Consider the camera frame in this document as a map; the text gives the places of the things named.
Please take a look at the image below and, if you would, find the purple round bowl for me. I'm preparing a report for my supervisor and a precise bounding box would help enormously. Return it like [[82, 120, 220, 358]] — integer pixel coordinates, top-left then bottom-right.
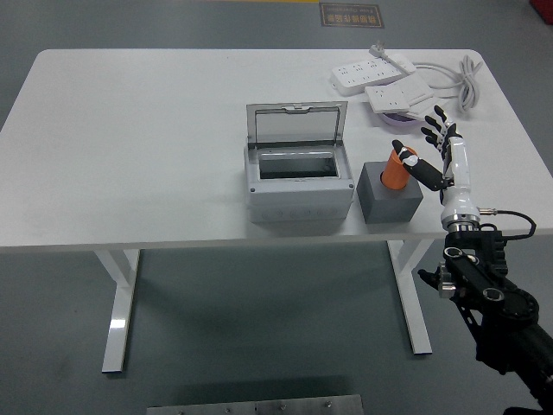
[[379, 110, 427, 129]]

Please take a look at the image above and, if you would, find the grey block holder with hole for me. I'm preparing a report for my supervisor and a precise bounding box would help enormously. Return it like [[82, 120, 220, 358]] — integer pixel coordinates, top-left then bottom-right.
[[356, 160, 424, 225]]

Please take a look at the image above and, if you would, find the clear hinged box lid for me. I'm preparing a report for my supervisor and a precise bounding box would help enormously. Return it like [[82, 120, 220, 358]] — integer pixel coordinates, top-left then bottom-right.
[[245, 100, 349, 150]]

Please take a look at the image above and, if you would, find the white power cord with plug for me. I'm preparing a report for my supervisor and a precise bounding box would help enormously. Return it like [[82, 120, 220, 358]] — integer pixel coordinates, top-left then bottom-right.
[[368, 41, 484, 116]]

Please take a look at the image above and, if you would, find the white wall socket panel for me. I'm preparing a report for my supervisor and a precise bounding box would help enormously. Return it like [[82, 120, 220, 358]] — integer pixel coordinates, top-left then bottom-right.
[[364, 80, 435, 114]]

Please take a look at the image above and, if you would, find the white power strip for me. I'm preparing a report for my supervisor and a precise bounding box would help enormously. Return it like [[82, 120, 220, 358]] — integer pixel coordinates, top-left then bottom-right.
[[330, 58, 410, 97]]

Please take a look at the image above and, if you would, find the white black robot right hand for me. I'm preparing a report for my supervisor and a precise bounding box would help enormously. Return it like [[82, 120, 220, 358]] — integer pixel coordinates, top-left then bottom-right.
[[391, 105, 480, 227]]

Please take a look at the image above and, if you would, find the brown floor sign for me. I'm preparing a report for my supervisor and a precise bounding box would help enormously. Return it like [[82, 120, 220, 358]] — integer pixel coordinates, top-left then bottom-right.
[[318, 2, 385, 30]]

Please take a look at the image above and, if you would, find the grey metal plate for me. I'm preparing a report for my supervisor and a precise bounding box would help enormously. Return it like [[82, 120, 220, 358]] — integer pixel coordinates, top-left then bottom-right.
[[145, 393, 364, 415]]

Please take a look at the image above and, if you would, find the white table leg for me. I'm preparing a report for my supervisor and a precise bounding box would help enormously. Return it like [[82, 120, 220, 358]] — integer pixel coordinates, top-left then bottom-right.
[[386, 239, 435, 356], [93, 249, 142, 374]]

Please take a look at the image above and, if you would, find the white switch panel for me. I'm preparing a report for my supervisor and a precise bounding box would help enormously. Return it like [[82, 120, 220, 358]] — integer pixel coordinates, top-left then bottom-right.
[[404, 95, 448, 122]]

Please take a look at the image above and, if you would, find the orange cylinder battery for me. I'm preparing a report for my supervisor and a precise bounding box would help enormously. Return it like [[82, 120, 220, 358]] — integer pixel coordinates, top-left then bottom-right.
[[379, 146, 418, 191]]

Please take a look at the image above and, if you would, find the grey plastic junction box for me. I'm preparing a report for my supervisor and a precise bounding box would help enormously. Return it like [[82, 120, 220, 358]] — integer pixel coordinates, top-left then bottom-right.
[[243, 144, 356, 225]]

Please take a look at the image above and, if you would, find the red crate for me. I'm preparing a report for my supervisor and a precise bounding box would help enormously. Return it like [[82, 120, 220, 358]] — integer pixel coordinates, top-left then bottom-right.
[[530, 0, 553, 25]]

